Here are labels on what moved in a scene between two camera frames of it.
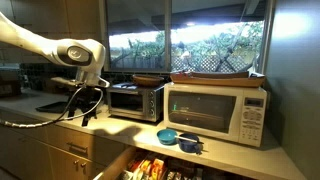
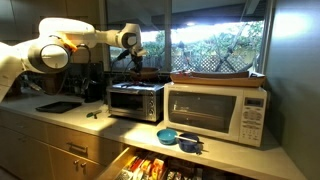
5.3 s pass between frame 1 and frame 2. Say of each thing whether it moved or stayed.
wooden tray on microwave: stayed
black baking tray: stayed
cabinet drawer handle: stayed
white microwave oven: stayed
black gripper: moved
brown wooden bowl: moved
